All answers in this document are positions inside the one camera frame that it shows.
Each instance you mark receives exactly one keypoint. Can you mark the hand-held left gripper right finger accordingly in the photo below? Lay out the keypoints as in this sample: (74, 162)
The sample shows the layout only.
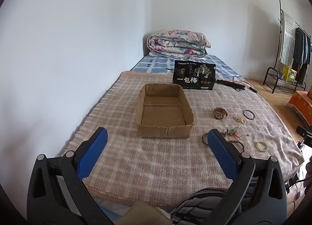
(223, 156)

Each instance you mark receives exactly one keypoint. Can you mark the tan cloth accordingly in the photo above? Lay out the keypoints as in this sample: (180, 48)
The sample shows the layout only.
(143, 212)

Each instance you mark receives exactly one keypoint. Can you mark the black folded tripod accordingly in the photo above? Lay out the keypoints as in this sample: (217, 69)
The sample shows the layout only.
(230, 83)

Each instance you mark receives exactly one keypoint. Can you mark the black metal clothes rack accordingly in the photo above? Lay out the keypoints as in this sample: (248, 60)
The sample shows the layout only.
(279, 15)

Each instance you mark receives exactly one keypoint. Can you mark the thin dark bangle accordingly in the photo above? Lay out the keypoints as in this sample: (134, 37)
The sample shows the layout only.
(243, 114)

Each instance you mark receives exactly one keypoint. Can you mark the yellow box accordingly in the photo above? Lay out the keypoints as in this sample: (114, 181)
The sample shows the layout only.
(290, 74)

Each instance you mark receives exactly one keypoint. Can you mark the brown wrist watch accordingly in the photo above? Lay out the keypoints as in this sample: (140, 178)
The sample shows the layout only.
(220, 113)

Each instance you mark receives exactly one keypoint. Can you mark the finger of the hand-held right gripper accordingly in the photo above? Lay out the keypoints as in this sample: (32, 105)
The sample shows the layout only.
(306, 136)

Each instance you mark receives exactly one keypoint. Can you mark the folded floral quilt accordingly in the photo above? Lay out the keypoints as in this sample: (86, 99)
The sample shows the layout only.
(178, 42)

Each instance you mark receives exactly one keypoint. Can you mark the striped hanging towel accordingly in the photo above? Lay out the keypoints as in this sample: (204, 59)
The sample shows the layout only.
(287, 40)

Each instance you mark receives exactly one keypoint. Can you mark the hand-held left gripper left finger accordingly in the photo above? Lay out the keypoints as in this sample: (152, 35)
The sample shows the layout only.
(93, 152)

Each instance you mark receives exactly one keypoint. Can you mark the black snack bag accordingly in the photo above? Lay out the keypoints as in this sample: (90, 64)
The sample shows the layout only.
(192, 79)

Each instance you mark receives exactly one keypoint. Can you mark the blue checked bed sheet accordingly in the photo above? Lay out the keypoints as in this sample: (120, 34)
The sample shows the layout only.
(156, 65)

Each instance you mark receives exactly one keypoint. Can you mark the cardboard box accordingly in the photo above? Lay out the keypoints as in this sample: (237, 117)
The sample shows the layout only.
(160, 131)

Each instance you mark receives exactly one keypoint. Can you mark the beige plaid blanket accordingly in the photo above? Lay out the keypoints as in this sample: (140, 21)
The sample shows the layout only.
(146, 166)

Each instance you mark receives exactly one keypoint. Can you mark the dark hanging clothes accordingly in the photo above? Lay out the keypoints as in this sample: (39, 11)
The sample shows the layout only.
(301, 52)

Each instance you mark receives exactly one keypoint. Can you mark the striped grey clothing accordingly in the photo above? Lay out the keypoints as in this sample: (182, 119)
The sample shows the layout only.
(195, 205)

